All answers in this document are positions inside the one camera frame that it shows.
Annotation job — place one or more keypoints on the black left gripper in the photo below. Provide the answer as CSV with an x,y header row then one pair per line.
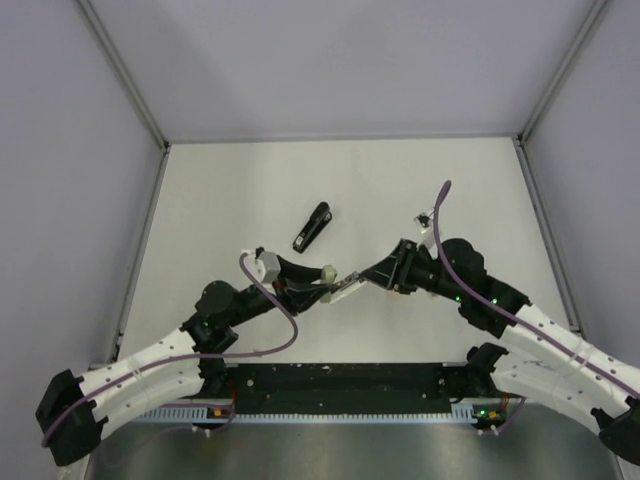
x,y
294,298

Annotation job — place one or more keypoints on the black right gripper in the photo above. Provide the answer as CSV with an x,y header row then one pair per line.
x,y
405,255

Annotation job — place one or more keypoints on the beige green stapler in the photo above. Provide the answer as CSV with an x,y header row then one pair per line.
x,y
339,288

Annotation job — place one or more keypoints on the black stapler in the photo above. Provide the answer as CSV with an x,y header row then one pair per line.
x,y
317,222

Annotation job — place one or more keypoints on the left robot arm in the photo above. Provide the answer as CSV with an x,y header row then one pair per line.
x,y
78,411

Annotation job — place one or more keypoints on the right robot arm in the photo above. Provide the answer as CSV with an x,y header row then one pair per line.
x,y
535,357

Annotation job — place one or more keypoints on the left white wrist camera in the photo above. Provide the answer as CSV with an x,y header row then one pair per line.
x,y
260,265

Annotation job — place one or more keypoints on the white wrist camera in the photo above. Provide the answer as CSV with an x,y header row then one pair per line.
x,y
425,222
260,265

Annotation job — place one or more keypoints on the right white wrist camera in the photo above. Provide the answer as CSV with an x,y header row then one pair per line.
x,y
425,222

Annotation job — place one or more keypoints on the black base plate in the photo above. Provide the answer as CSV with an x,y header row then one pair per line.
x,y
339,388

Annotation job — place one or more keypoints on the aluminium frame rail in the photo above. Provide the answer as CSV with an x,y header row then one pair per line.
x,y
121,72

